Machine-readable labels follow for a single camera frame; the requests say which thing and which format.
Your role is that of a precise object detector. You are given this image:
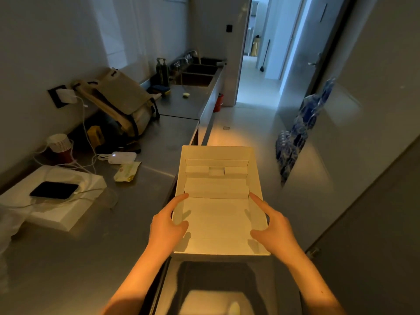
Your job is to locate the person's left hand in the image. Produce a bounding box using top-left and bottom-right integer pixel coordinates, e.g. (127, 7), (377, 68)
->
(147, 192), (190, 256)

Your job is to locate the person's right hand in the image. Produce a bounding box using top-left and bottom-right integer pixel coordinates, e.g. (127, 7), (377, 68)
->
(248, 192), (304, 267)

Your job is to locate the white cardboard storage box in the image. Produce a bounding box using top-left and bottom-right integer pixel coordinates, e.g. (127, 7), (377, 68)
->
(171, 145), (271, 261)

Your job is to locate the person's left forearm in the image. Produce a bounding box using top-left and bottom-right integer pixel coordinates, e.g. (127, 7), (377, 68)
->
(98, 244), (173, 315)

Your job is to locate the white flat box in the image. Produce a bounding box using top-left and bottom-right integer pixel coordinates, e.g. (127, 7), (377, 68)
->
(0, 165), (108, 232)

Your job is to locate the white power bank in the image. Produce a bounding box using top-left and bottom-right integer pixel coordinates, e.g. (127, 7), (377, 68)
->
(98, 151), (137, 165)

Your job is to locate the grey metal door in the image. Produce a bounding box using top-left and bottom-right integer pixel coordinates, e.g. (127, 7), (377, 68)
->
(305, 136), (420, 315)

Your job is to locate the stack of water bottle packs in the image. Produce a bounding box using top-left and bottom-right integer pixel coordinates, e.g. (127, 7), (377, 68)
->
(275, 77), (336, 186)

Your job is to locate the black smartphone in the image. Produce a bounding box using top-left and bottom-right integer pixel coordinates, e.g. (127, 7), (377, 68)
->
(29, 181), (80, 200)

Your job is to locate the yellow patterned pouch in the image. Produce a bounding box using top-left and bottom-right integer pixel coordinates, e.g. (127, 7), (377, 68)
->
(87, 125), (105, 147)

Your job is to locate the red paper cup stack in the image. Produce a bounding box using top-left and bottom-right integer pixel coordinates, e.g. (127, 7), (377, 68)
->
(45, 133), (74, 165)

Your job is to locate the dark soap dispenser bottle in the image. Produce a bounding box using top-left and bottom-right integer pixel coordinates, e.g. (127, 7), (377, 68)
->
(156, 57), (170, 88)

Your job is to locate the dark broom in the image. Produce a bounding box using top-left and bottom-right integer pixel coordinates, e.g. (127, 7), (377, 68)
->
(259, 39), (271, 73)

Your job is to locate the grey room door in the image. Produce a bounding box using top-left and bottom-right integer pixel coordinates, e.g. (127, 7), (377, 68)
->
(279, 0), (348, 105)

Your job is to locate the thin white phone cable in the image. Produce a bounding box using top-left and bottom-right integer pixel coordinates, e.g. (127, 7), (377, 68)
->
(0, 185), (119, 210)

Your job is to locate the white charging cable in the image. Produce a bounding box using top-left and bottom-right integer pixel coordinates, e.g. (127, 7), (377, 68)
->
(74, 96), (101, 174)

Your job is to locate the beige backpack with black straps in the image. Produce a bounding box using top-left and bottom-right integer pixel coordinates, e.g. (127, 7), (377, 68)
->
(71, 67), (161, 139)

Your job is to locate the white wall charger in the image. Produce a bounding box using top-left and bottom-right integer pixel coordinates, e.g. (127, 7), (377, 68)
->
(56, 89), (78, 105)

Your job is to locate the black wall socket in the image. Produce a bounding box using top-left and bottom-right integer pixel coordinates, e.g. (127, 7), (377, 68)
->
(48, 85), (71, 109)

